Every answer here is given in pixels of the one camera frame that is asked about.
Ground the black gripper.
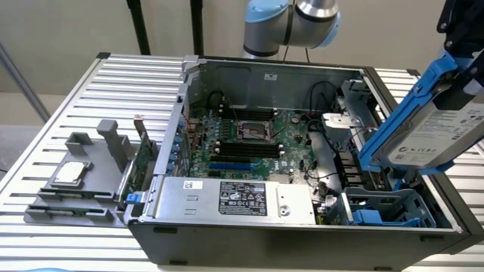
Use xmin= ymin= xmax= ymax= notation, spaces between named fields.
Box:
xmin=435 ymin=0 xmax=484 ymax=112

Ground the hard disk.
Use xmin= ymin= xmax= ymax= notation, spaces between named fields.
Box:
xmin=356 ymin=47 xmax=484 ymax=175

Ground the grey disk bay cage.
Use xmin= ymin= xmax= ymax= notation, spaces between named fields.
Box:
xmin=331 ymin=186 xmax=436 ymax=228

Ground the blue disk carrier in bay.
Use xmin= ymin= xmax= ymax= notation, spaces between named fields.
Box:
xmin=352 ymin=209 xmax=384 ymax=226

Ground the black fan shroud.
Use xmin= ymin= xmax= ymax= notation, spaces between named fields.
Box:
xmin=334 ymin=149 xmax=380 ymax=188

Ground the green motherboard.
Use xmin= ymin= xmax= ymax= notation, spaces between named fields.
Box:
xmin=188 ymin=108 xmax=328 ymax=201

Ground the black RAM slot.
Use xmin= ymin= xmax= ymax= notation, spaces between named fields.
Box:
xmin=218 ymin=151 xmax=283 ymax=159
xmin=219 ymin=144 xmax=283 ymax=151
xmin=222 ymin=110 xmax=274 ymax=117
xmin=223 ymin=107 xmax=274 ymax=113
xmin=218 ymin=148 xmax=283 ymax=155
xmin=220 ymin=117 xmax=274 ymax=123
xmin=219 ymin=141 xmax=283 ymax=147

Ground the CPU socket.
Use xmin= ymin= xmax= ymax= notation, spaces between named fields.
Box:
xmin=231 ymin=118 xmax=276 ymax=143

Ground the silver chipset heat sink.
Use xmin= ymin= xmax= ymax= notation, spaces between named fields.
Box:
xmin=270 ymin=173 xmax=295 ymax=185

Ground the grey case corner latch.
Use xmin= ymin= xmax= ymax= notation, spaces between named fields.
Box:
xmin=182 ymin=54 xmax=200 ymax=77

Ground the black long expansion slot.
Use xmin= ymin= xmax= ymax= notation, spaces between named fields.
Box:
xmin=210 ymin=156 xmax=254 ymax=165

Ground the blue expansion slot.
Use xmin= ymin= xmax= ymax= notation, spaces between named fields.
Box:
xmin=210 ymin=162 xmax=252 ymax=172

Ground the black short expansion slot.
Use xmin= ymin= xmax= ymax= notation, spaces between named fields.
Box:
xmin=208 ymin=171 xmax=251 ymax=178

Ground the black open PC case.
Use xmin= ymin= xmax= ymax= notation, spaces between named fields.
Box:
xmin=123 ymin=55 xmax=475 ymax=266

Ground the silver power supply unit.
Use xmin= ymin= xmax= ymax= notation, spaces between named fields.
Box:
xmin=152 ymin=176 xmax=318 ymax=226

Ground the green graphics card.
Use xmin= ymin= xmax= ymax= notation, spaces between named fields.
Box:
xmin=115 ymin=113 xmax=160 ymax=211

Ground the grey parts rack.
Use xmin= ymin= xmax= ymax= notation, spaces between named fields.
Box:
xmin=23 ymin=118 xmax=132 ymax=227

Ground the silver CPU chip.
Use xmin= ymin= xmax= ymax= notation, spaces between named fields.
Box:
xmin=52 ymin=160 xmax=95 ymax=185

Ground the green RAM stick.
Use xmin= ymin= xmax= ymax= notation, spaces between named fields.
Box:
xmin=27 ymin=206 xmax=106 ymax=218
xmin=36 ymin=189 xmax=115 ymax=200

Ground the grey metal pole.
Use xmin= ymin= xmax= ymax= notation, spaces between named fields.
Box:
xmin=0 ymin=41 xmax=52 ymax=123

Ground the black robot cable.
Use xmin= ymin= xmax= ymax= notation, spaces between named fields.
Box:
xmin=283 ymin=44 xmax=312 ymax=62

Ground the silver metal drive bracket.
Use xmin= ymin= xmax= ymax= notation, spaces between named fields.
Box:
xmin=320 ymin=80 xmax=380 ymax=137

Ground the black looped wire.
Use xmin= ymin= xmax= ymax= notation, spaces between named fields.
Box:
xmin=307 ymin=80 xmax=343 ymax=114

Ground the black frame pole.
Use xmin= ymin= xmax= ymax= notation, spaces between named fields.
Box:
xmin=127 ymin=0 xmax=154 ymax=56
xmin=188 ymin=0 xmax=206 ymax=57

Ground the black short wire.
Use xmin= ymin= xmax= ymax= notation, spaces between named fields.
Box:
xmin=206 ymin=90 xmax=224 ymax=109

